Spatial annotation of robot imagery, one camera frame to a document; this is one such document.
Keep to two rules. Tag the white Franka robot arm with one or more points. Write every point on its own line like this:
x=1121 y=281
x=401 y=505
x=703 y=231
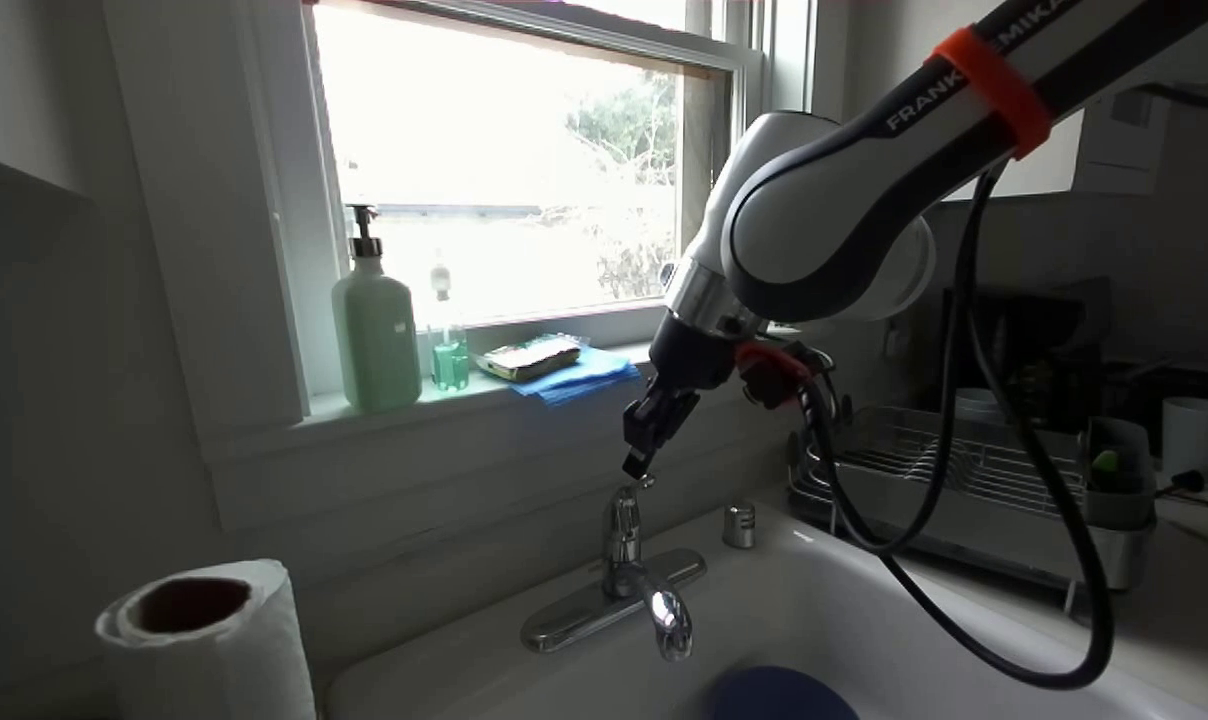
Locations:
x=846 y=214

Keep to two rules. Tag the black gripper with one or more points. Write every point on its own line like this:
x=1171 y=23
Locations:
x=690 y=361

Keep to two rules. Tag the blue bowl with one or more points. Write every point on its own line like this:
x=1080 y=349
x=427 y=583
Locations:
x=778 y=696

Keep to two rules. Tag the black wrist camera red mount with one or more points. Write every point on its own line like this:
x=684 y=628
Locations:
x=770 y=375

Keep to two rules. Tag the blue cloth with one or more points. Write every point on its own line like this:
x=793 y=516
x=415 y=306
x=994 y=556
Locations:
x=579 y=379

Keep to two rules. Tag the white paper towel roll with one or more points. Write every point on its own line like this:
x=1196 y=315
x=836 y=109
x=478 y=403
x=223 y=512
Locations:
x=209 y=646

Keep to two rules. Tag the dish sponge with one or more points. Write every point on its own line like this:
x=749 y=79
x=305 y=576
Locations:
x=528 y=359

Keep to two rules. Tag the green plastic utensil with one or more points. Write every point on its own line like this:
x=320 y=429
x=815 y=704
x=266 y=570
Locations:
x=1107 y=464

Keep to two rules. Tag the white framed window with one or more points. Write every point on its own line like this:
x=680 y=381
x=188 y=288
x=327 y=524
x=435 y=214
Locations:
x=499 y=173

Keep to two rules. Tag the black coffee maker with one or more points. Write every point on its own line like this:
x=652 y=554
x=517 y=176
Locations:
x=1030 y=332

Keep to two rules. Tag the small green glass bottle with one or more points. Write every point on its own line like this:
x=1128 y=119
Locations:
x=446 y=361

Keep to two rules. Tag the green soap pump bottle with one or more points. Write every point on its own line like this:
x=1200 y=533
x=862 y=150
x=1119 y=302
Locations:
x=376 y=343

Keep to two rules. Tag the chrome sink faucet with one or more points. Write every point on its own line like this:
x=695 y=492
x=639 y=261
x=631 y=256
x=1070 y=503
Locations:
x=617 y=566

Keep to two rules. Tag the white mug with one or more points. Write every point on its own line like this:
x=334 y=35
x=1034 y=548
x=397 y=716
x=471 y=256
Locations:
x=1196 y=434

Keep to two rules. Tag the grey utensil holder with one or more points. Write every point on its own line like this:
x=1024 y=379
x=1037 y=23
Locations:
x=1121 y=505

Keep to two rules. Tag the white kitchen sink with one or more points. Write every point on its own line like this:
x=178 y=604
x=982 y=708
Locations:
x=567 y=665

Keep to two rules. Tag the chrome sink hole cap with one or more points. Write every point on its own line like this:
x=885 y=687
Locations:
x=741 y=524

